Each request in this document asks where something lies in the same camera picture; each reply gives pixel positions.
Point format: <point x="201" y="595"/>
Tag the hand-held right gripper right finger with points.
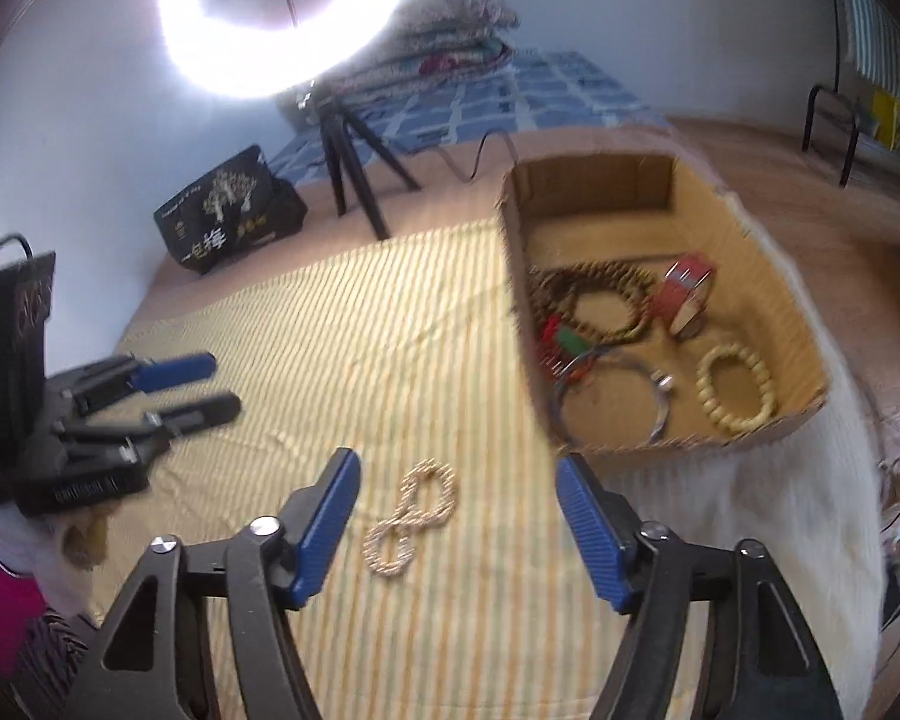
<point x="589" y="525"/>

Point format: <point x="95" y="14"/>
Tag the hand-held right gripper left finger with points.
<point x="330" y="517"/>

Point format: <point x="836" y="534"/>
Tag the black tripod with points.
<point x="352" y="157"/>

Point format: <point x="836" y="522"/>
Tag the striped towel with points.
<point x="870" y="37"/>

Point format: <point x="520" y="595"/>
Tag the blue checked bed sheet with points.
<point x="510" y="97"/>

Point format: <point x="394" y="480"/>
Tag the white fluffy cloth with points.
<point x="795" y="540"/>

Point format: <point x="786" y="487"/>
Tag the black clothes rack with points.
<point x="825" y="105"/>

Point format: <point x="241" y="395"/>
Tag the person's left hand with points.
<point x="75" y="540"/>

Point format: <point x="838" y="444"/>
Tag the folded floral quilt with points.
<point x="435" y="37"/>

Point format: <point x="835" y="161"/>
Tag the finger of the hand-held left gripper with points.
<point x="202" y="412"/>
<point x="176" y="371"/>

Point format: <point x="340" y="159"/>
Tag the cardboard box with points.
<point x="592" y="187"/>

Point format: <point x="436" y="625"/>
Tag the yellow striped cloth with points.
<point x="420" y="360"/>

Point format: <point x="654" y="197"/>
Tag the black printed bag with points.
<point x="225" y="217"/>

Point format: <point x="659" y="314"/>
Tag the thin dark bangle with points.
<point x="660" y="405"/>

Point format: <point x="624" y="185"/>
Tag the brown bed sheet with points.
<point x="435" y="202"/>

